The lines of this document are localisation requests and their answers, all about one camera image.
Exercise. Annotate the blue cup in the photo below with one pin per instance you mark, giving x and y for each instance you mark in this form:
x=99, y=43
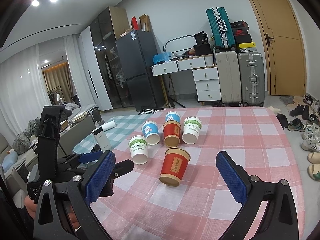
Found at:
x=173, y=116
x=150, y=132

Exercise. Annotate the silver suitcase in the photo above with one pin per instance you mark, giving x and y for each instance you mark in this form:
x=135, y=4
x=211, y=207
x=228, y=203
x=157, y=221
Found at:
x=252, y=78

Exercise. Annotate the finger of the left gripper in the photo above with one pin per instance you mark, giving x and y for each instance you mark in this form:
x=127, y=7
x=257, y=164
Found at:
x=90, y=157

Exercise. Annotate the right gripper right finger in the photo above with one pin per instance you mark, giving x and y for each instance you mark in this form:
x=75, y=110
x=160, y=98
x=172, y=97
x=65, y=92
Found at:
x=235, y=177

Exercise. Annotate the pink plaid tablecloth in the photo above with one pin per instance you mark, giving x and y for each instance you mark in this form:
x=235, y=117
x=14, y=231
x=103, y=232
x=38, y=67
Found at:
x=201, y=207

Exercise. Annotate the white drawer desk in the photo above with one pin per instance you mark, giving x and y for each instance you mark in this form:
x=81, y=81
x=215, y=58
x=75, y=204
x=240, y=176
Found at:
x=197, y=75

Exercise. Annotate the black refrigerator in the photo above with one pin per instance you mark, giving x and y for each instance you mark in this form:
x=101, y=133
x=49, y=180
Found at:
x=136, y=51

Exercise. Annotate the white curtain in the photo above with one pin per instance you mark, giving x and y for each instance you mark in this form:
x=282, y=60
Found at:
x=23, y=90

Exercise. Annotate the red paper cup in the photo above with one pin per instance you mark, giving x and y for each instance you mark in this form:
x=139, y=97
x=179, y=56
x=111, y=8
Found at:
x=174, y=166
x=171, y=133

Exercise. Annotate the white power bank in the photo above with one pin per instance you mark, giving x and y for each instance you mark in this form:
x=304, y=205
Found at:
x=101, y=139

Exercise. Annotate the teal suitcase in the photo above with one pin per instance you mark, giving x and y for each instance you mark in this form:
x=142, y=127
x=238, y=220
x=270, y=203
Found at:
x=221, y=29

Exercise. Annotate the blue plastic bag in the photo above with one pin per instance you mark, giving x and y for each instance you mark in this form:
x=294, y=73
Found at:
x=162, y=57

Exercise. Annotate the green white cup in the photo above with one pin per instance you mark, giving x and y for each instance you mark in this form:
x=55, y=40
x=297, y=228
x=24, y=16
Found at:
x=191, y=130
x=138, y=149

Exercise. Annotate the person's left hand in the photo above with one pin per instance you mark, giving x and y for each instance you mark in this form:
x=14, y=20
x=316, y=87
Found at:
x=30, y=206

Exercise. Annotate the stacked shoe boxes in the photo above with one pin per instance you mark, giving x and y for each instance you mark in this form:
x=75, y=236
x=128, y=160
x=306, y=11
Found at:
x=243, y=39

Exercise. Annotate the beige suitcase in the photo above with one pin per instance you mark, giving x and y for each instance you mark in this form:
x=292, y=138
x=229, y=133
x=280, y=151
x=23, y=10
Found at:
x=229, y=77

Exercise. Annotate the wooden door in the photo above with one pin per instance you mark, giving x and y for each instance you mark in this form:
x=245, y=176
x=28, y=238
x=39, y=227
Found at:
x=283, y=47

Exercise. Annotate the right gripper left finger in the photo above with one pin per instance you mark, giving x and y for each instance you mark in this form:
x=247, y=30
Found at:
x=97, y=181

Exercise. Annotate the teal plaid tablecloth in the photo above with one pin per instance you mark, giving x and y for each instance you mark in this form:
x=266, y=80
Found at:
x=126, y=126

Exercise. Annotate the green white cup near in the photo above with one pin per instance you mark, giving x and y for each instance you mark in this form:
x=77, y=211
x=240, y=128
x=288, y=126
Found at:
x=138, y=149

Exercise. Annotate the blue cup far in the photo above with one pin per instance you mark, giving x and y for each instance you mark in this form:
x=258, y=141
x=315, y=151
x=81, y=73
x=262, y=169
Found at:
x=173, y=116

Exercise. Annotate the dark glass wardrobe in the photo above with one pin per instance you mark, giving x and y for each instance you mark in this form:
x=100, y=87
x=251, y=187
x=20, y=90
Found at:
x=105, y=30

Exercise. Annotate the blue cup near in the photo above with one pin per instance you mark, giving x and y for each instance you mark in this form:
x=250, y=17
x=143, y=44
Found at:
x=150, y=132

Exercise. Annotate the green white cup far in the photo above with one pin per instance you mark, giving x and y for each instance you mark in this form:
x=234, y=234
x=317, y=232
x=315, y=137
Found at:
x=191, y=130

